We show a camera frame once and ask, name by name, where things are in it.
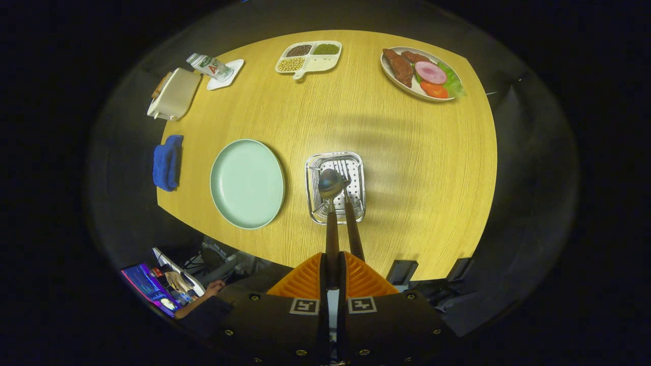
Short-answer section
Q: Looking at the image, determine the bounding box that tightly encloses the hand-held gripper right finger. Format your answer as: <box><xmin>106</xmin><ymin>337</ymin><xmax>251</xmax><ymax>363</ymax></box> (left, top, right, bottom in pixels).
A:
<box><xmin>337</xmin><ymin>251</ymin><xmax>448</xmax><ymax>366</ymax></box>

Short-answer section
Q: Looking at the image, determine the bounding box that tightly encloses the large brown meat piece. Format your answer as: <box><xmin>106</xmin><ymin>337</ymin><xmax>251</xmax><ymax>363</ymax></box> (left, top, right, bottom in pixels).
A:
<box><xmin>382</xmin><ymin>48</ymin><xmax>413</xmax><ymax>88</ymax></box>

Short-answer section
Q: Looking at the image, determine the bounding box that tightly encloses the white drink bottle green label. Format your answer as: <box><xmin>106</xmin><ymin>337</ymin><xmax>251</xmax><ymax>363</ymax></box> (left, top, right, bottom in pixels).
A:
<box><xmin>186</xmin><ymin>53</ymin><xmax>234</xmax><ymax>83</ymax></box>

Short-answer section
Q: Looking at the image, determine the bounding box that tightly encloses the white flat panel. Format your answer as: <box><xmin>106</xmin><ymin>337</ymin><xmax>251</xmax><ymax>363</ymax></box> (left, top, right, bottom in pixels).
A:
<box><xmin>153</xmin><ymin>248</ymin><xmax>206</xmax><ymax>297</ymax></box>

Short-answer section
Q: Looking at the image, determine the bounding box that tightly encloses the red tomato slice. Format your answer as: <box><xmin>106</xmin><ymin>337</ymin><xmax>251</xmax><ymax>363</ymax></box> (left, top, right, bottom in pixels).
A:
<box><xmin>420</xmin><ymin>80</ymin><xmax>449</xmax><ymax>99</ymax></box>

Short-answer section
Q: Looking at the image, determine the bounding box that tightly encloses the green lettuce leaf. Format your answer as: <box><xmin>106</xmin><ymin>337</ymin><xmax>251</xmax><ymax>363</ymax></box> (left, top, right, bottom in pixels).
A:
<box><xmin>437</xmin><ymin>62</ymin><xmax>466</xmax><ymax>99</ymax></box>

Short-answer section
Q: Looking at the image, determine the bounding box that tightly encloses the white square coaster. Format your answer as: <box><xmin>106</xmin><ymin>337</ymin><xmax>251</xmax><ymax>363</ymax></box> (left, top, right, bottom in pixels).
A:
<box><xmin>206</xmin><ymin>59</ymin><xmax>245</xmax><ymax>91</ymax></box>

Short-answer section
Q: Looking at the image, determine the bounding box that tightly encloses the pink ham slice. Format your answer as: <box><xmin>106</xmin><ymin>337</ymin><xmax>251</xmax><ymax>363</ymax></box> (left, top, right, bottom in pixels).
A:
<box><xmin>415</xmin><ymin>61</ymin><xmax>448</xmax><ymax>85</ymax></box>

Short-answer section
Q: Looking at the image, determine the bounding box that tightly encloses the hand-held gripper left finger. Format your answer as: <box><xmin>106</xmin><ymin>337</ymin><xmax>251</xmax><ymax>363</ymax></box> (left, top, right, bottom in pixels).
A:
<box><xmin>219</xmin><ymin>252</ymin><xmax>330</xmax><ymax>366</ymax></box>

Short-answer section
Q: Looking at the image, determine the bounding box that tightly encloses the wooden handled metal fork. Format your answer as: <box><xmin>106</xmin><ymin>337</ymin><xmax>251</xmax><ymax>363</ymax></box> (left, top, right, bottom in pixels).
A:
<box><xmin>341</xmin><ymin>175</ymin><xmax>366</xmax><ymax>262</ymax></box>

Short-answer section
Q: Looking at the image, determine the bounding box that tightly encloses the white toaster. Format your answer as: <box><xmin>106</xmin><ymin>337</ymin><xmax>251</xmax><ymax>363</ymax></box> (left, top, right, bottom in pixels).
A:
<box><xmin>146</xmin><ymin>68</ymin><xmax>202</xmax><ymax>121</ymax></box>

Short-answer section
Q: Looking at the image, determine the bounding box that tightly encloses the tan rounded object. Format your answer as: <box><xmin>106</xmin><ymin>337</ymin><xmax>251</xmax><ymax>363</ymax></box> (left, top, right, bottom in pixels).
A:
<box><xmin>165</xmin><ymin>271</ymin><xmax>196</xmax><ymax>294</ymax></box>

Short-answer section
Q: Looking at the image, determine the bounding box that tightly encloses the wooden handled metal spoon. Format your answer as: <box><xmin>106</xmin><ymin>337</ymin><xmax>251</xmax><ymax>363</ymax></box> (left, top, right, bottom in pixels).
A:
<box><xmin>318</xmin><ymin>168</ymin><xmax>345</xmax><ymax>290</ymax></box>

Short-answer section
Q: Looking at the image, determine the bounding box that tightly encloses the light green plate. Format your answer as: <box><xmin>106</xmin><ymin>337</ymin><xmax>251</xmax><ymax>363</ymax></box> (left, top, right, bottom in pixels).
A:
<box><xmin>210</xmin><ymin>139</ymin><xmax>286</xmax><ymax>230</ymax></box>

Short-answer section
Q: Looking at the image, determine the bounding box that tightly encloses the brown toast slice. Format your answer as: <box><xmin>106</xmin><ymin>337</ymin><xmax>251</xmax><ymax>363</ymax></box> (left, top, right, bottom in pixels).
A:
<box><xmin>151</xmin><ymin>71</ymin><xmax>173</xmax><ymax>100</ymax></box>

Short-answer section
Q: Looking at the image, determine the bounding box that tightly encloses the blue folded cloth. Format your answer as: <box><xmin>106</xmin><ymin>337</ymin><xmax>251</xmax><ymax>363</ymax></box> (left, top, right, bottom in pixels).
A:
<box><xmin>153</xmin><ymin>134</ymin><xmax>184</xmax><ymax>192</ymax></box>

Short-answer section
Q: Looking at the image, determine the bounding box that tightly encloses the black table bracket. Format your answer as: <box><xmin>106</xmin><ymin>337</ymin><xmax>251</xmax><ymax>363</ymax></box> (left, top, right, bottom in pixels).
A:
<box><xmin>386</xmin><ymin>260</ymin><xmax>419</xmax><ymax>286</ymax></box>
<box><xmin>447</xmin><ymin>258</ymin><xmax>474</xmax><ymax>282</ymax></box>

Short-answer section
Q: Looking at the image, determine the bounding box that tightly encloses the metal wire basket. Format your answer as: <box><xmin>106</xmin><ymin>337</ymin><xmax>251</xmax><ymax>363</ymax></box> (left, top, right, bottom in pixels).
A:
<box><xmin>305</xmin><ymin>151</ymin><xmax>366</xmax><ymax>225</ymax></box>

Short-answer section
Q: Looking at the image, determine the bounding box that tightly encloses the purple lit screen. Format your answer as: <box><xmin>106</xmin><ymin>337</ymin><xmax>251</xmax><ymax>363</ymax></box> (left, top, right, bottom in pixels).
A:
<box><xmin>121</xmin><ymin>263</ymin><xmax>183</xmax><ymax>317</ymax></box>

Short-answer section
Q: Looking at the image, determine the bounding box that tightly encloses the white divided dish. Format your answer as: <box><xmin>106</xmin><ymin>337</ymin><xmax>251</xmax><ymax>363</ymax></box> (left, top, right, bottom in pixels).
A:
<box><xmin>275</xmin><ymin>41</ymin><xmax>343</xmax><ymax>80</ymax></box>

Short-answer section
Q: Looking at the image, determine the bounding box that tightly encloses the tangle of black cables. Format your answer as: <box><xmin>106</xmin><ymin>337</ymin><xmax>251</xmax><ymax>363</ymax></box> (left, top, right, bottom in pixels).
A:
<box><xmin>183</xmin><ymin>241</ymin><xmax>240</xmax><ymax>285</ymax></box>

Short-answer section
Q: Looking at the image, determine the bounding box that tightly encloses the white oval food plate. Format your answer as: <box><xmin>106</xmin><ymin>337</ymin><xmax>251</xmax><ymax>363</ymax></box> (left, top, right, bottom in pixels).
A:
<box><xmin>380</xmin><ymin>47</ymin><xmax>464</xmax><ymax>103</ymax></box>

